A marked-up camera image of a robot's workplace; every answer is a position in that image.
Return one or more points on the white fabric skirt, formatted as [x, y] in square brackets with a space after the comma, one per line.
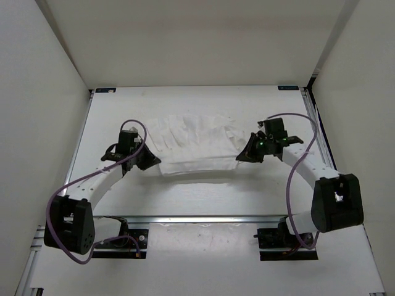
[191, 144]

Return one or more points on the aluminium table frame rail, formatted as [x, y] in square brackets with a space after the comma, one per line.
[203, 219]

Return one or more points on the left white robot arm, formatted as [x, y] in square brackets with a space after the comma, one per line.
[70, 223]

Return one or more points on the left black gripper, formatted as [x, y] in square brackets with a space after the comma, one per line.
[149, 160]

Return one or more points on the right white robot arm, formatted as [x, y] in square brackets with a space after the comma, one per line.
[336, 200]

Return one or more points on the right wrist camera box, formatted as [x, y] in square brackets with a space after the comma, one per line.
[275, 127]

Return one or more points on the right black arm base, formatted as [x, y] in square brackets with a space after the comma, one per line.
[277, 244]

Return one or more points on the right blue corner label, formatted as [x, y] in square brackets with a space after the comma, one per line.
[288, 88]

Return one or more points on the blue corner label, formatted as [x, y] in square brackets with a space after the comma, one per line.
[105, 90]
[288, 88]

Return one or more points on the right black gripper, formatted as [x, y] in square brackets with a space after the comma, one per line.
[249, 154]

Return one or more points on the left blue corner label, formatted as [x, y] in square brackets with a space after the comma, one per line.
[105, 90]

